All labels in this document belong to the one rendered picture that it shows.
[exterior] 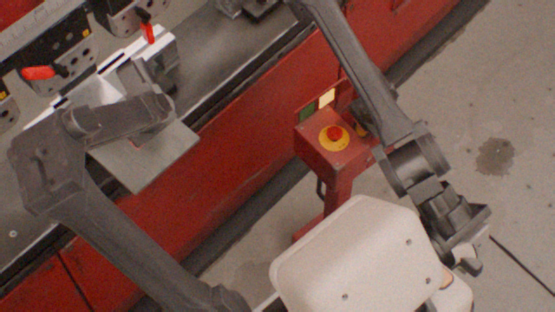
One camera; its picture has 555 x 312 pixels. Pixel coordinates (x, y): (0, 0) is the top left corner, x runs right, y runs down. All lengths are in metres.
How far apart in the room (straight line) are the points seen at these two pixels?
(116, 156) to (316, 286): 0.70
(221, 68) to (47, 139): 0.94
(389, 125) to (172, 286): 0.46
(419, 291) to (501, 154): 1.74
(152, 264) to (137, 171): 0.57
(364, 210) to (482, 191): 1.63
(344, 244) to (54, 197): 0.41
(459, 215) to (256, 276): 1.34
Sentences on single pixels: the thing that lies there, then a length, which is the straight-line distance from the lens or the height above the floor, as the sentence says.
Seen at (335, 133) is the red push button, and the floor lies 0.81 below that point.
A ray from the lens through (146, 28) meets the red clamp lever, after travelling 1.70.
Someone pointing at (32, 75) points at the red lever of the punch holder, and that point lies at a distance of 1.55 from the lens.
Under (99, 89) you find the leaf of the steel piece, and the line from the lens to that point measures 1.79.
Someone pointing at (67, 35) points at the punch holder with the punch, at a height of 1.22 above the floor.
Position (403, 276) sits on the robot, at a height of 1.34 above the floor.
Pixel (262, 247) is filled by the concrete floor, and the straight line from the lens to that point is 2.66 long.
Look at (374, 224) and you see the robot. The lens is 1.17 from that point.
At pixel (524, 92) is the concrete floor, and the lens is 3.08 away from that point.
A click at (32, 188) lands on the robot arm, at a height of 1.55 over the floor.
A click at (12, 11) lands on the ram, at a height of 1.35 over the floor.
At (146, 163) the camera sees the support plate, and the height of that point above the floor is 1.00.
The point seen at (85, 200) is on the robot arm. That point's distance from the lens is 1.03.
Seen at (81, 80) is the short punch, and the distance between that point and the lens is 1.77.
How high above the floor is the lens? 2.43
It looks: 60 degrees down
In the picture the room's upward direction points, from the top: 1 degrees counter-clockwise
